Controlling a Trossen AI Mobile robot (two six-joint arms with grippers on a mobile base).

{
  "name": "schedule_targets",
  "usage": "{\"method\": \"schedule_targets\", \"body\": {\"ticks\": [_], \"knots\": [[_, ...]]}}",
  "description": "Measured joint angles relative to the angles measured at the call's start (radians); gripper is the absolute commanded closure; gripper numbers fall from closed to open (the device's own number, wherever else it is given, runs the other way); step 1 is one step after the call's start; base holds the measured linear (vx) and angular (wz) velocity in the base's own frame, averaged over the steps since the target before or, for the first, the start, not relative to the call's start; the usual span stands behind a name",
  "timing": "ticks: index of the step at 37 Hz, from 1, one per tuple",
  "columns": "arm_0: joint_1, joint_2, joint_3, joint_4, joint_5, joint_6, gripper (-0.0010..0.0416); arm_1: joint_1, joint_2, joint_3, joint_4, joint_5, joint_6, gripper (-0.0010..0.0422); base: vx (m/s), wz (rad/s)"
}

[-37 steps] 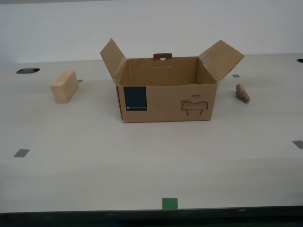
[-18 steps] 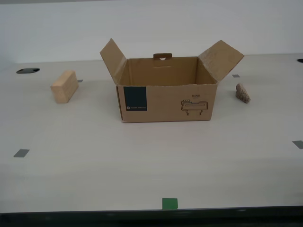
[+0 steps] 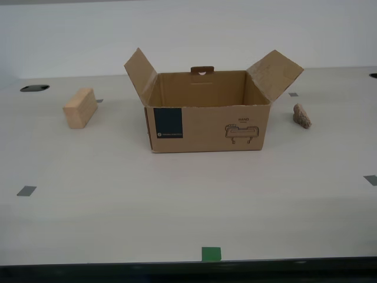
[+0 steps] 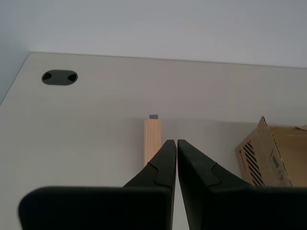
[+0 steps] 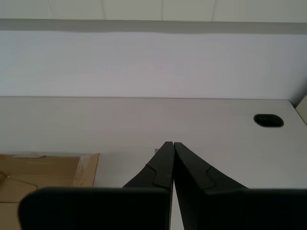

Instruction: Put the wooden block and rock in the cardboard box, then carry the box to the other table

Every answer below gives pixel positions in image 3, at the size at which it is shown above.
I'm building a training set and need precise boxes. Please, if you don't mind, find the light wooden block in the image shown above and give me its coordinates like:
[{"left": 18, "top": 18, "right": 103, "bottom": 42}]
[{"left": 62, "top": 87, "right": 98, "bottom": 130}]

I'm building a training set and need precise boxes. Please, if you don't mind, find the speckled pinkish rock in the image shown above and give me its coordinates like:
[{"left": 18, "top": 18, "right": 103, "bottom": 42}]
[{"left": 292, "top": 103, "right": 313, "bottom": 130}]

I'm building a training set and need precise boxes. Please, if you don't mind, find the open brown cardboard box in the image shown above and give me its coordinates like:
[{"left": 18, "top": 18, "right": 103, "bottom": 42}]
[{"left": 123, "top": 48, "right": 305, "bottom": 154}]

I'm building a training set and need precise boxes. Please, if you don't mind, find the green tape marker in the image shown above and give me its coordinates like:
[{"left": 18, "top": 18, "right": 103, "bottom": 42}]
[{"left": 201, "top": 246, "right": 221, "bottom": 262}]

